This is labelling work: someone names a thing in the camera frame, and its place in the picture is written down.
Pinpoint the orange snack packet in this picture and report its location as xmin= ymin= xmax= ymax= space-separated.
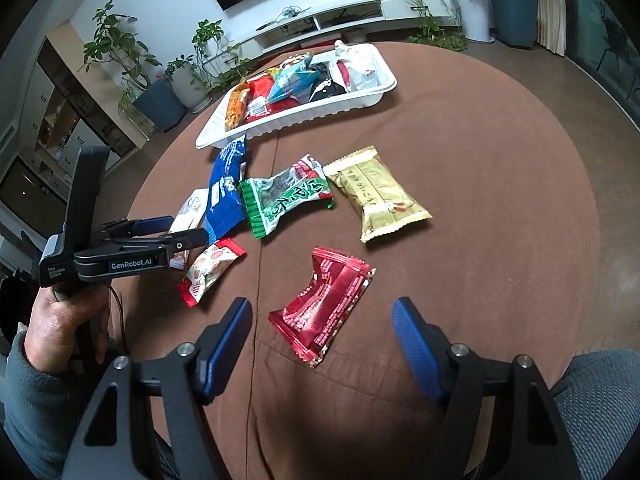
xmin=225 ymin=80 xmax=251 ymax=131

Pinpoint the person's left forearm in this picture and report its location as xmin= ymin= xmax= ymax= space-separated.
xmin=4 ymin=330 xmax=108 ymax=480

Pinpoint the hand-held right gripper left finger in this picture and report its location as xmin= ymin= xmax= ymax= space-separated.
xmin=60 ymin=297 xmax=253 ymax=480

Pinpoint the beige curtain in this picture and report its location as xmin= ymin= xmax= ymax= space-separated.
xmin=522 ymin=0 xmax=571 ymax=58

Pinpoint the person's right leg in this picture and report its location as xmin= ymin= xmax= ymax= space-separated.
xmin=547 ymin=350 xmax=640 ymax=480

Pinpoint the plant in grey pot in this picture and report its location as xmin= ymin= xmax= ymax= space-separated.
xmin=165 ymin=55 xmax=211 ymax=113

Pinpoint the long white snack packet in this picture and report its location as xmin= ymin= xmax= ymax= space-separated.
xmin=332 ymin=40 xmax=381 ymax=93

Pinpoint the bright red snack packet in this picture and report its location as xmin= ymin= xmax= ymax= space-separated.
xmin=245 ymin=74 xmax=301 ymax=118

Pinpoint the plant in tall white pot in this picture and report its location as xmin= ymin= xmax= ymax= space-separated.
xmin=435 ymin=0 xmax=493 ymax=43

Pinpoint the white plastic tray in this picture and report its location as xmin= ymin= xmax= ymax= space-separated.
xmin=195 ymin=42 xmax=398 ymax=151

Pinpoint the white television cabinet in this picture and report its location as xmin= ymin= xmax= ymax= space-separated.
xmin=222 ymin=0 xmax=453 ymax=53

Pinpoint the black cable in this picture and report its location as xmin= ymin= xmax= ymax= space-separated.
xmin=107 ymin=282 xmax=128 ymax=361

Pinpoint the panda print snack packet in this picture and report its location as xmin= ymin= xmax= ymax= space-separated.
xmin=267 ymin=52 xmax=321 ymax=103

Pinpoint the dark red foil snack packet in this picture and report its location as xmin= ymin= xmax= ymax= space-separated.
xmin=267 ymin=246 xmax=377 ymax=368

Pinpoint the large-leaf plant in blue pot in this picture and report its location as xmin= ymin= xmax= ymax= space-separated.
xmin=485 ymin=0 xmax=541 ymax=51

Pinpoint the wooden wall cabinet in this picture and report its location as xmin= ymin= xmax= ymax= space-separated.
xmin=0 ymin=35 xmax=151 ymax=251

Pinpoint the glass sliding door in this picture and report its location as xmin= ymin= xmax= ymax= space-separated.
xmin=565 ymin=0 xmax=640 ymax=126

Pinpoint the trailing vine plant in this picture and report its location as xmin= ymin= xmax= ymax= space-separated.
xmin=192 ymin=20 xmax=256 ymax=93
xmin=390 ymin=0 xmax=468 ymax=53

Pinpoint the person's left hand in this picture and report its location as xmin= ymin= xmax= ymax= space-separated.
xmin=25 ymin=280 xmax=111 ymax=368

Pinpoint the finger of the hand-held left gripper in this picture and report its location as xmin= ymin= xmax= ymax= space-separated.
xmin=102 ymin=215 xmax=175 ymax=242
xmin=150 ymin=227 xmax=208 ymax=261

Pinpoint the gold snack packet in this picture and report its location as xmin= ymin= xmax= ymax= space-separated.
xmin=322 ymin=146 xmax=433 ymax=244

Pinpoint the pink white snack packet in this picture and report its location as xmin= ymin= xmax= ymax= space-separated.
xmin=177 ymin=238 xmax=247 ymax=308

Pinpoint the small white snack packet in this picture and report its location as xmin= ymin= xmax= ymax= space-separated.
xmin=167 ymin=187 xmax=211 ymax=268

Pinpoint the blue snack packet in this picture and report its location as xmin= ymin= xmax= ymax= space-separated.
xmin=204 ymin=135 xmax=248 ymax=241

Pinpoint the black snack packet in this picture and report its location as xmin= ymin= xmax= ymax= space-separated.
xmin=307 ymin=62 xmax=351 ymax=106

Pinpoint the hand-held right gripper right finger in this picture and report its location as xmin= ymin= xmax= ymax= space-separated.
xmin=391 ymin=297 xmax=586 ymax=480

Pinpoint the small-leaf tree in blue pot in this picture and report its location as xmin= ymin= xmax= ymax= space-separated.
xmin=82 ymin=0 xmax=188 ymax=131

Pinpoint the green snack packet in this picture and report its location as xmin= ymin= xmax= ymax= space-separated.
xmin=239 ymin=167 xmax=336 ymax=239

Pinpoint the red grey snack packet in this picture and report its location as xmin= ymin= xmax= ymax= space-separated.
xmin=277 ymin=154 xmax=333 ymax=196

